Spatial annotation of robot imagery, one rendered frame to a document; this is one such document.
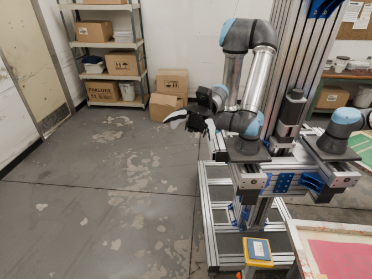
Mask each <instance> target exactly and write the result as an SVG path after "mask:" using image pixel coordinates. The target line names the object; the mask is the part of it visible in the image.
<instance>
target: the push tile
mask: <svg viewBox="0 0 372 279"><path fill-rule="evenodd" d="M247 247H248V252H249V259H253V260H264V261H271V257H270V252H269V249H268V244H267V240H261V239H249V238H247Z"/></svg>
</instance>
